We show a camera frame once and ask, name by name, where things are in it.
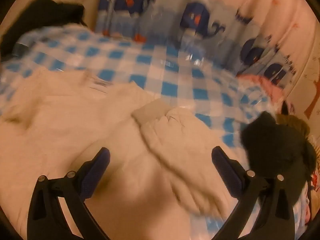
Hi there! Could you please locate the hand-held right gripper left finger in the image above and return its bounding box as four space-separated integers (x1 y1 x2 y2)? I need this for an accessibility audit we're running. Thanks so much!
27 147 112 240

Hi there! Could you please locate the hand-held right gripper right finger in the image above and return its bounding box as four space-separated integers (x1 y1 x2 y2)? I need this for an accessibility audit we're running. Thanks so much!
211 147 295 240

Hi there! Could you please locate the cream quilted blanket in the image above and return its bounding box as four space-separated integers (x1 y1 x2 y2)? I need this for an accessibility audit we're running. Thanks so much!
0 70 240 240

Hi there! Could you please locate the dark puffer jacket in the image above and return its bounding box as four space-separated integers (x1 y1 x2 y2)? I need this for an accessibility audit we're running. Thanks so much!
240 111 317 205

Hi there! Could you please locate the pink cloth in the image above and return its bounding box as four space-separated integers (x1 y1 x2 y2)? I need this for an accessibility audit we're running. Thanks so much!
237 74 295 113

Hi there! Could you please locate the blue checkered bed cover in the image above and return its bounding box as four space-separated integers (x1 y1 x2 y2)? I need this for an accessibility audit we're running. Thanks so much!
0 26 310 230

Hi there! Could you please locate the whale print curtain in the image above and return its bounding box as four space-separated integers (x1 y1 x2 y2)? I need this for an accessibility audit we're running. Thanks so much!
95 0 313 90

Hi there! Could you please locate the black jacket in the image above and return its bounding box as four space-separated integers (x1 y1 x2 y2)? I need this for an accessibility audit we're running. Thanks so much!
0 0 88 58

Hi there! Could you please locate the red tree wall sticker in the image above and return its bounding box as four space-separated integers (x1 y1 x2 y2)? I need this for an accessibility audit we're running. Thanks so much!
304 80 320 118

